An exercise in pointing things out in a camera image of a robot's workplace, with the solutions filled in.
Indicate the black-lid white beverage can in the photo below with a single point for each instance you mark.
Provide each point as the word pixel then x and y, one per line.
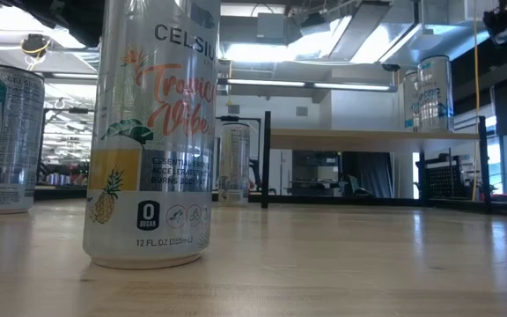
pixel 435 94
pixel 410 101

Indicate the black-lid silver beverage can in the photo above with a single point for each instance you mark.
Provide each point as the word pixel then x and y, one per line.
pixel 234 163

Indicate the pineapple print beverage can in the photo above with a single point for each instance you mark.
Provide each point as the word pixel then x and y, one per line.
pixel 148 132

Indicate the palm print beverage can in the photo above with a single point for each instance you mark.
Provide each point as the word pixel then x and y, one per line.
pixel 7 141

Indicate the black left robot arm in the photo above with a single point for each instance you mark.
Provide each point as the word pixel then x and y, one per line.
pixel 73 22

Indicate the black shelf side support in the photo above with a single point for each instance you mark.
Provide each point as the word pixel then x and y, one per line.
pixel 266 167
pixel 483 167

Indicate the wooden shelf board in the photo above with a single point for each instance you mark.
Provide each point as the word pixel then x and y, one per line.
pixel 368 141

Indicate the black perforated cart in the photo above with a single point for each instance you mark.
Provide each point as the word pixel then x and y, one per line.
pixel 445 180

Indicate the dark curtain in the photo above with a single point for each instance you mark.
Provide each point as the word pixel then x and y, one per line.
pixel 368 174

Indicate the grey background chair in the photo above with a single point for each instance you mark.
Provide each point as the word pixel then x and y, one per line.
pixel 359 188

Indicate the grey ceiling box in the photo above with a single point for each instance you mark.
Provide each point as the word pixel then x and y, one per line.
pixel 272 26

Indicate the long ceiling light strip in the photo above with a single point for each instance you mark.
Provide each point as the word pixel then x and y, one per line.
pixel 280 83
pixel 75 75

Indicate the silver metal air duct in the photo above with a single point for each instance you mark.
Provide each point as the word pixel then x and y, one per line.
pixel 368 31

